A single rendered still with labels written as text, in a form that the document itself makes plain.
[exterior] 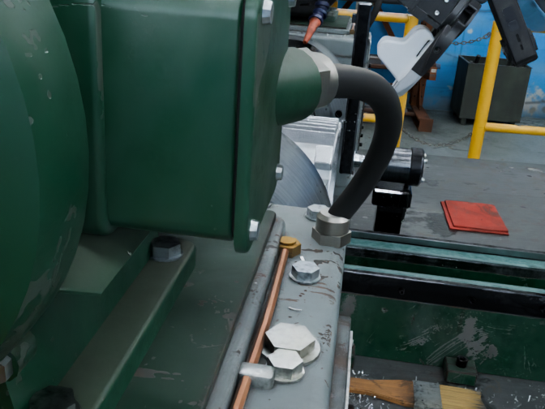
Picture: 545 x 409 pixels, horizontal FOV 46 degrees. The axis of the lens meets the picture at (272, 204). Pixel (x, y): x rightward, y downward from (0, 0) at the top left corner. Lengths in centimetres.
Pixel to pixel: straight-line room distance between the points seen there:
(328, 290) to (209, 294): 7
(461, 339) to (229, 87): 78
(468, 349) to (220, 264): 64
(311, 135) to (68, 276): 67
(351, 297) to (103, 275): 71
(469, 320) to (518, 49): 35
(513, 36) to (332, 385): 55
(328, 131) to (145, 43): 68
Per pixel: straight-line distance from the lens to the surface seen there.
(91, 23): 17
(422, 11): 75
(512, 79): 567
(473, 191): 162
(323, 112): 108
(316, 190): 62
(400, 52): 77
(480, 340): 92
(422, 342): 92
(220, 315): 28
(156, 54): 17
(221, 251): 34
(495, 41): 324
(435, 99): 607
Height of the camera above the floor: 132
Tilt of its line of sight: 22 degrees down
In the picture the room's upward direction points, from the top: 4 degrees clockwise
